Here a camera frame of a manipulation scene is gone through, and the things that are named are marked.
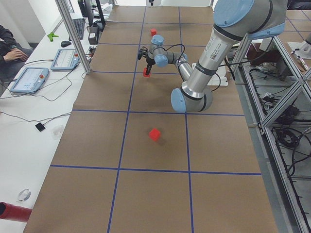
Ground red cube block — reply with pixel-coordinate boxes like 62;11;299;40
150;28;157;36
143;67;150;78

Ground red cube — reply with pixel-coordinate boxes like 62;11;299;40
149;128;161;141

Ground person hand on desk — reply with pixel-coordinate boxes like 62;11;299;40
3;48;28;62

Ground black power adapter box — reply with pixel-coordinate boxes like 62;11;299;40
88;26;99;45

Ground black keyboard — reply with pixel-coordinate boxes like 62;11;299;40
72;18;85;40

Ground black computer monitor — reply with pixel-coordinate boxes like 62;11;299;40
77;0;106;30

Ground teach pendant tablet far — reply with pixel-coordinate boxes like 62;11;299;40
51;49;80;71

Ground teach pendant tablet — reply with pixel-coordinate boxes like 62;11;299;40
10;67;49;94
51;49;80;71

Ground black computer mouse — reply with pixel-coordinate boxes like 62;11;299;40
60;41;71;48

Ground green plastic clamp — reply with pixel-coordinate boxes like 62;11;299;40
47;32;59;42

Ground teach pendant tablet near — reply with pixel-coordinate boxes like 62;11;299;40
10;67;49;94

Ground small black square pad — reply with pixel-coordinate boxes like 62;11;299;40
35;122;46;132

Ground red cylinder bottle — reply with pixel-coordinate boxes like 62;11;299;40
0;202;32;222

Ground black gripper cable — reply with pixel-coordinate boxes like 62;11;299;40
165;44;187;64

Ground aluminium frame post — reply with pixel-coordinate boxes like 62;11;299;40
55;0;91;74

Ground aluminium frame rack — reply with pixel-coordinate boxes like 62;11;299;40
230;9;311;233

